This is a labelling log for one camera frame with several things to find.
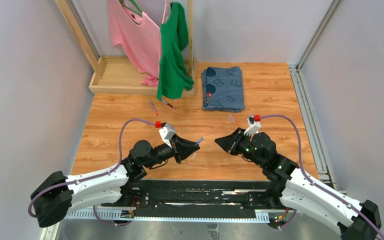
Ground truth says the clear pen cap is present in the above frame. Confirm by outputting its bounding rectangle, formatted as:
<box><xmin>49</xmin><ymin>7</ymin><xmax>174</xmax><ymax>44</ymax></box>
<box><xmin>227</xmin><ymin>114</ymin><xmax>236</xmax><ymax>124</ymax></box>

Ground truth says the purple pen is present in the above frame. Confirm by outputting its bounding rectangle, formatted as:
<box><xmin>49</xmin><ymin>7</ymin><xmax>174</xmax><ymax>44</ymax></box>
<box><xmin>149</xmin><ymin>100</ymin><xmax>159</xmax><ymax>116</ymax></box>
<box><xmin>195</xmin><ymin>136</ymin><xmax>205</xmax><ymax>146</ymax></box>

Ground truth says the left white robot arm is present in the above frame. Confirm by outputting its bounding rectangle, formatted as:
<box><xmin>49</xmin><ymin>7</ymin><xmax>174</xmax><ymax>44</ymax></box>
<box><xmin>28</xmin><ymin>135</ymin><xmax>200</xmax><ymax>228</ymax></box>

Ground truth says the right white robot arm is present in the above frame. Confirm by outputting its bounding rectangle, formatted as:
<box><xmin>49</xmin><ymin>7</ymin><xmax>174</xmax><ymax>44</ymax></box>
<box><xmin>215</xmin><ymin>128</ymin><xmax>382</xmax><ymax>240</ymax></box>

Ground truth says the red pen near rack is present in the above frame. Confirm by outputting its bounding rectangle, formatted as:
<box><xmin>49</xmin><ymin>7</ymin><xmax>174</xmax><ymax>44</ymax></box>
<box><xmin>161</xmin><ymin>99</ymin><xmax>177</xmax><ymax>110</ymax></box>

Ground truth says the folded blue t-shirt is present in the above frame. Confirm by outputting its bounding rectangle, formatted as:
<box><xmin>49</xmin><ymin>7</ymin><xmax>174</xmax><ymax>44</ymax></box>
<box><xmin>201</xmin><ymin>66</ymin><xmax>245</xmax><ymax>113</ymax></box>

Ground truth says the green t-shirt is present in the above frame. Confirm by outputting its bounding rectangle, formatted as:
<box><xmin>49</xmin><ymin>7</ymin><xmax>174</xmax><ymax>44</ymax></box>
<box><xmin>156</xmin><ymin>1</ymin><xmax>195</xmax><ymax>101</ymax></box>

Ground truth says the wooden clothes rack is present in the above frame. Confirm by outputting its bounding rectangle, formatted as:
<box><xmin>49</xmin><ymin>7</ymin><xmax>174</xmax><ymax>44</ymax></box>
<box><xmin>57</xmin><ymin>0</ymin><xmax>196</xmax><ymax>97</ymax></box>

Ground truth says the pink t-shirt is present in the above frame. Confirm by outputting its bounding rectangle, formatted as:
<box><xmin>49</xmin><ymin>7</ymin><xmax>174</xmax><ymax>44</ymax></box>
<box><xmin>106</xmin><ymin>0</ymin><xmax>162</xmax><ymax>87</ymax></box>

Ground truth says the green clothes hanger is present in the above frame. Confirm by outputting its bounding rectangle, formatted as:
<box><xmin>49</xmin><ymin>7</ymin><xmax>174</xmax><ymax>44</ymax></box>
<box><xmin>119</xmin><ymin>0</ymin><xmax>143</xmax><ymax>17</ymax></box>

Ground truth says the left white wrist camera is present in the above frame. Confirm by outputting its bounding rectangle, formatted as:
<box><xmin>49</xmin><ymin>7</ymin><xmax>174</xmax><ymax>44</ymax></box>
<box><xmin>158</xmin><ymin>122</ymin><xmax>176</xmax><ymax>148</ymax></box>

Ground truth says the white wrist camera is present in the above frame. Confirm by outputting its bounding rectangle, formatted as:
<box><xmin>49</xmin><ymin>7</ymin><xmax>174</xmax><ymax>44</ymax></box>
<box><xmin>244</xmin><ymin>115</ymin><xmax>261</xmax><ymax>136</ymax></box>
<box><xmin>158</xmin><ymin>122</ymin><xmax>176</xmax><ymax>148</ymax></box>

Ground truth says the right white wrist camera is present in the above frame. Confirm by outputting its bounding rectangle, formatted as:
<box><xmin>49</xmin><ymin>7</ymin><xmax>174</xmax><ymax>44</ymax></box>
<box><xmin>244</xmin><ymin>115</ymin><xmax>261</xmax><ymax>136</ymax></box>

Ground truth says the aluminium frame rail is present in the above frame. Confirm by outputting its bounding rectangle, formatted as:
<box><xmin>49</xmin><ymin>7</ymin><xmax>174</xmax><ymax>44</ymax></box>
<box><xmin>39</xmin><ymin>185</ymin><xmax>359</xmax><ymax>240</ymax></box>

